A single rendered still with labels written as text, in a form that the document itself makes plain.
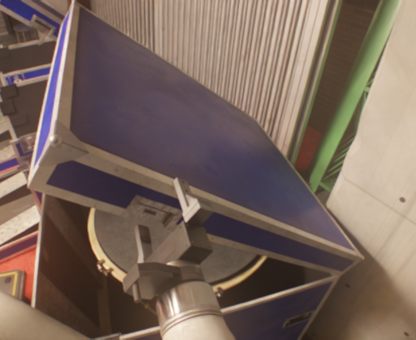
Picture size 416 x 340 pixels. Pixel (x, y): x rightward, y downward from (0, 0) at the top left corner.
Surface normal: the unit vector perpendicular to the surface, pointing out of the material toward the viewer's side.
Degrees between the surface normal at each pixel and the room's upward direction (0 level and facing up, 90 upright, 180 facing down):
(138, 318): 0
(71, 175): 90
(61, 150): 90
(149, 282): 90
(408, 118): 90
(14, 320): 33
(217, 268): 0
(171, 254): 52
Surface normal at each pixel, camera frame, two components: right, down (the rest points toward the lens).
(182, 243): -0.73, -0.34
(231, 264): 0.04, -0.76
